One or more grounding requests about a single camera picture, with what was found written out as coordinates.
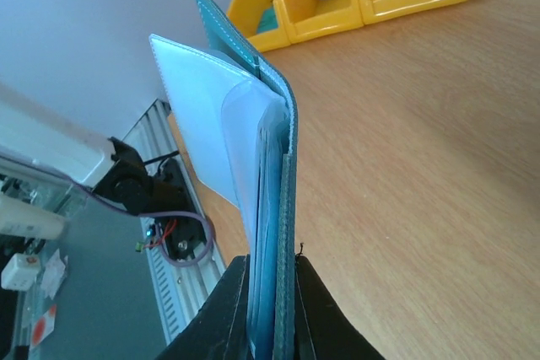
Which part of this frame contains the yellow bin middle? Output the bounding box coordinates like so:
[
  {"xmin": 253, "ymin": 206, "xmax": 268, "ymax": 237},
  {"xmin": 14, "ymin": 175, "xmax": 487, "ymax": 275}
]
[{"xmin": 274, "ymin": 0, "xmax": 364, "ymax": 44}]

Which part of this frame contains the teal card holder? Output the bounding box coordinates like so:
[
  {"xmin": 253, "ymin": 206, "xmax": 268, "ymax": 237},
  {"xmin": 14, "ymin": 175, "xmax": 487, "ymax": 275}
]
[{"xmin": 149, "ymin": 0, "xmax": 298, "ymax": 359}]

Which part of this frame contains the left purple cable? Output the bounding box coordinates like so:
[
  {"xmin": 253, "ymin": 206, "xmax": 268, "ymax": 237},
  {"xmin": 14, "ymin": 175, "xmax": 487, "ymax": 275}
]
[{"xmin": 0, "ymin": 153, "xmax": 216, "ymax": 267}]

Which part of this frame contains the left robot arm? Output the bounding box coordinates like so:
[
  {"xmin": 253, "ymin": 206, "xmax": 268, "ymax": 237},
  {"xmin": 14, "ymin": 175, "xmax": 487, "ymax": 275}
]
[{"xmin": 1, "ymin": 84, "xmax": 189, "ymax": 218}]

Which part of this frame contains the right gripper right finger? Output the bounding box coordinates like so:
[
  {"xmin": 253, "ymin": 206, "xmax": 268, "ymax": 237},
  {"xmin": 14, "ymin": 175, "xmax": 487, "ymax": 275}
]
[{"xmin": 294, "ymin": 256, "xmax": 383, "ymax": 360}]

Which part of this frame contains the grey slotted cable duct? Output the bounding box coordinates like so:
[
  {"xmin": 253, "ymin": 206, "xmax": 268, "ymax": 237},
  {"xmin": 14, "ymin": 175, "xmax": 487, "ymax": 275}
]
[{"xmin": 141, "ymin": 218, "xmax": 187, "ymax": 345}]

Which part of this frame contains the yellow bin near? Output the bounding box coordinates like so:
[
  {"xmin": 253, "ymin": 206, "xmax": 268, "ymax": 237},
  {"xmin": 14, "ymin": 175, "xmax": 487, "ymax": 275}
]
[{"xmin": 227, "ymin": 0, "xmax": 290, "ymax": 52}]

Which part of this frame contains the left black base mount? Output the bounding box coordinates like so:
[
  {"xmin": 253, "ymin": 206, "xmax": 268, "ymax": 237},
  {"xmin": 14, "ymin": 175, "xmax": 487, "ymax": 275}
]
[{"xmin": 160, "ymin": 158, "xmax": 208, "ymax": 261}]

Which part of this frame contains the teal card stack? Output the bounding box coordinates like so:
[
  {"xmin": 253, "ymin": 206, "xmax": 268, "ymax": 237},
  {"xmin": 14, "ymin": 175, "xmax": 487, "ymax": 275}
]
[{"xmin": 256, "ymin": 3, "xmax": 278, "ymax": 34}]

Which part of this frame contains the aluminium front rail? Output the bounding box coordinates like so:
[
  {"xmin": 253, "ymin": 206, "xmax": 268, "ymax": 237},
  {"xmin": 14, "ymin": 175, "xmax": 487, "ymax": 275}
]
[{"xmin": 124, "ymin": 99, "xmax": 225, "ymax": 323}]

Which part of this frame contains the left small circuit board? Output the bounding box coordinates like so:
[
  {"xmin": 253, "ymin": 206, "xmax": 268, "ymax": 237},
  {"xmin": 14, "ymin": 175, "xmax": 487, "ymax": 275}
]
[{"xmin": 135, "ymin": 224, "xmax": 160, "ymax": 253}]

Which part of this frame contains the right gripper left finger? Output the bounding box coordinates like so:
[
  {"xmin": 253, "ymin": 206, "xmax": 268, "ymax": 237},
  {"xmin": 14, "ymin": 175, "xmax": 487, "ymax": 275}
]
[{"xmin": 158, "ymin": 255, "xmax": 249, "ymax": 360}]

